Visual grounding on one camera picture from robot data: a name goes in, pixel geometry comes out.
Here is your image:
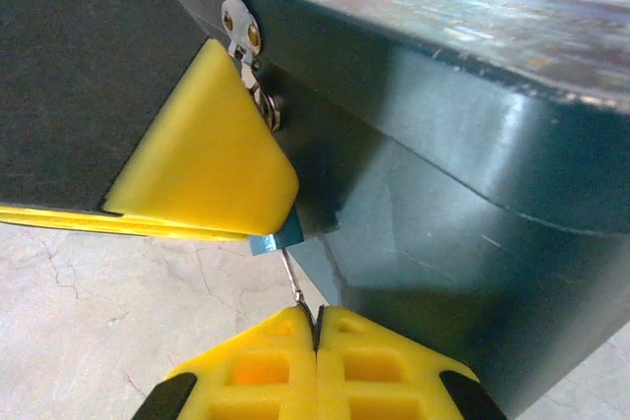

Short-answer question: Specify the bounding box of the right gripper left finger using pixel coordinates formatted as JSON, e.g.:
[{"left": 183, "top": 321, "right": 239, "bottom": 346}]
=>
[{"left": 131, "top": 305, "right": 320, "bottom": 420}]

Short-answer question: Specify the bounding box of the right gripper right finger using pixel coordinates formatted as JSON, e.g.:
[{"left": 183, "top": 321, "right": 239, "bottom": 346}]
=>
[{"left": 314, "top": 305, "right": 508, "bottom": 420}]

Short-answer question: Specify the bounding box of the starry night painted tin box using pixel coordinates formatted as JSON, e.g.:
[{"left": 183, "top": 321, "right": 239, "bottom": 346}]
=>
[{"left": 161, "top": 0, "right": 630, "bottom": 420}]

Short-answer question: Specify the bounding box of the small silver key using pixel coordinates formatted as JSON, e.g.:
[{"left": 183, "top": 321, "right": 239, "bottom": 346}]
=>
[{"left": 282, "top": 247, "right": 316, "bottom": 342}]

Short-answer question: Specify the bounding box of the small blue padlock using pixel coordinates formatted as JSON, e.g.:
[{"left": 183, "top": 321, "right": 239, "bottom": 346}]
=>
[{"left": 248, "top": 90, "right": 304, "bottom": 257}]

